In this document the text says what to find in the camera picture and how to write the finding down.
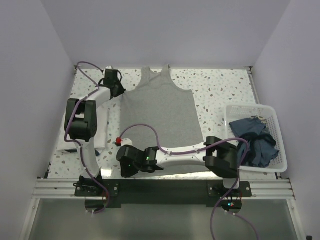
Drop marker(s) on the white folded tank top stack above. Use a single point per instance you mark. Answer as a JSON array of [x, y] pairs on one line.
[[99, 139]]

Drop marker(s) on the white plastic basket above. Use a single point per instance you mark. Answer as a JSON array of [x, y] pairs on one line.
[[237, 111]]

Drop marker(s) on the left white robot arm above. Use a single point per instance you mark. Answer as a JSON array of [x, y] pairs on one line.
[[81, 119]]

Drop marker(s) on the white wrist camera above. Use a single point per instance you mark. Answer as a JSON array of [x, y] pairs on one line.
[[119, 142], [110, 67]]

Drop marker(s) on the grey tank top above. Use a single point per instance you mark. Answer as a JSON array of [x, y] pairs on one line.
[[157, 111]]

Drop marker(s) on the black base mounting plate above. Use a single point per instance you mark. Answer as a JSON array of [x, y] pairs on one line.
[[114, 193]]

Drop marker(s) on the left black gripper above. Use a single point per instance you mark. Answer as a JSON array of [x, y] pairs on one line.
[[122, 89]]

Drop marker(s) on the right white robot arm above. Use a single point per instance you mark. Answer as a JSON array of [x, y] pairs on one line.
[[215, 154]]

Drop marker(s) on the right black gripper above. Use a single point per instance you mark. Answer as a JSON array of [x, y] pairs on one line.
[[126, 173]]

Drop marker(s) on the aluminium front rail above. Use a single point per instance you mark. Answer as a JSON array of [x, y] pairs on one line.
[[54, 189]]

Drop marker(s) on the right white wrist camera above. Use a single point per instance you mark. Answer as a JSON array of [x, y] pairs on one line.
[[119, 142]]

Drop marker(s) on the dark blue tank tops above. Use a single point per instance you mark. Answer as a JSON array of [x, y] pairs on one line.
[[262, 146]]

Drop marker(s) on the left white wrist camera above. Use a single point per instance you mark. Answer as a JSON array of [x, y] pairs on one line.
[[110, 67]]

